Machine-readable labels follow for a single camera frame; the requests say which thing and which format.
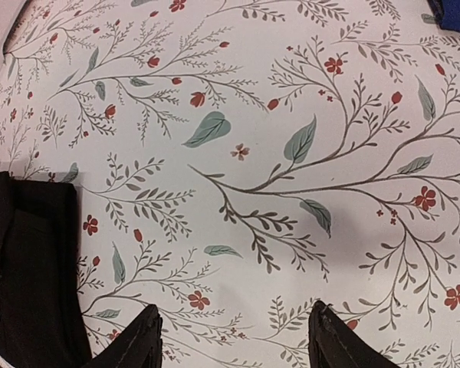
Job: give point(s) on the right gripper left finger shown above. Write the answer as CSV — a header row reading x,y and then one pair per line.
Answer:
x,y
139,345

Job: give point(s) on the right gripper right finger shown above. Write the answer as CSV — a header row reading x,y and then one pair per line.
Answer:
x,y
333,344

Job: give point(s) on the black long sleeve shirt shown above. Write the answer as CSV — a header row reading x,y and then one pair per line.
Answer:
x,y
40,317

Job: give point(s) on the dark blue shirt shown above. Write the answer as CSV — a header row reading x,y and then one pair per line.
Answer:
x,y
446,13

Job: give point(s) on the floral patterned tablecloth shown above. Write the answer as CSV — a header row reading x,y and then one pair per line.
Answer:
x,y
237,161

